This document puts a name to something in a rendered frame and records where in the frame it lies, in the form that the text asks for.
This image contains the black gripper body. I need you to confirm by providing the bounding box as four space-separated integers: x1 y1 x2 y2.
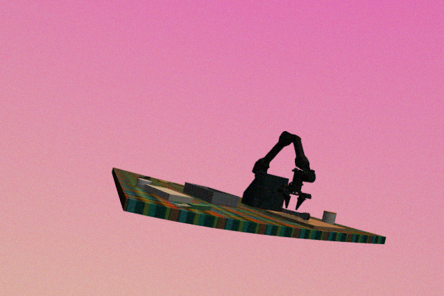
277 180 311 199

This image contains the tan flat rectangular board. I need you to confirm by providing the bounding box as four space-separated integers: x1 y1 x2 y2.
144 184 193 203

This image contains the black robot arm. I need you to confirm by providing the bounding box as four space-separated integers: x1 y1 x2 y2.
252 131 316 183

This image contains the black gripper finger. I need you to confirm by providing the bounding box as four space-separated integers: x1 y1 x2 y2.
282 194 291 209
296 198 307 210

